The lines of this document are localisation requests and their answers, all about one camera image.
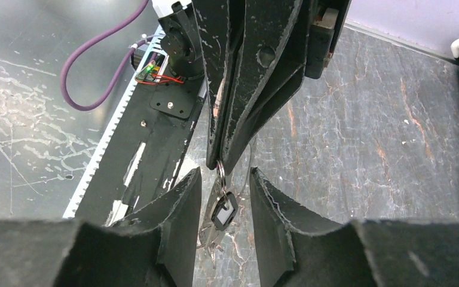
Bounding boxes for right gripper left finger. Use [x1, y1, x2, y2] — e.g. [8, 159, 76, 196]
[0, 168, 202, 286]

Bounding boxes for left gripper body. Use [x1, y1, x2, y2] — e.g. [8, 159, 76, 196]
[305, 0, 351, 79]

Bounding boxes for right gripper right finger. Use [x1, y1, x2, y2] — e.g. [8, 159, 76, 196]
[249, 167, 459, 286]

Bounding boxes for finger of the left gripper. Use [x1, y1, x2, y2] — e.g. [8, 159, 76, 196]
[221, 1, 313, 173]
[193, 1, 249, 170]

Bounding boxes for black key fob tag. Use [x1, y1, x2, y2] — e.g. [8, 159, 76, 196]
[210, 192, 238, 231]

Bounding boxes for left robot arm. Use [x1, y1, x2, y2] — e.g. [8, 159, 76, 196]
[154, 0, 351, 173]

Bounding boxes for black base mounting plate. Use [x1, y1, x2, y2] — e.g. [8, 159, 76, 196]
[75, 79, 206, 225]

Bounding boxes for white slotted cable duct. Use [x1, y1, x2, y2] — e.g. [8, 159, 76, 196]
[62, 26, 164, 225]

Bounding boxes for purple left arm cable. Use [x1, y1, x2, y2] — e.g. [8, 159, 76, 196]
[60, 0, 163, 112]

